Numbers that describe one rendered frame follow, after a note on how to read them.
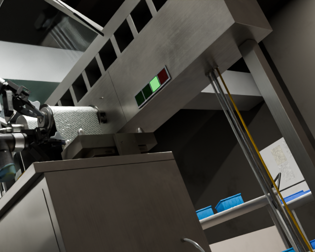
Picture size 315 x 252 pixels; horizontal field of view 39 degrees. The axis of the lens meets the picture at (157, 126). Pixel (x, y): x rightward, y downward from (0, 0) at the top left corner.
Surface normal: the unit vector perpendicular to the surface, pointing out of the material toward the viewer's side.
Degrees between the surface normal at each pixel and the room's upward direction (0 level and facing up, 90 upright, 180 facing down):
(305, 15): 90
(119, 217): 90
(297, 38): 90
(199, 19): 90
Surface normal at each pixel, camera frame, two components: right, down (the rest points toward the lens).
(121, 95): -0.74, 0.02
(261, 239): 0.60, -0.50
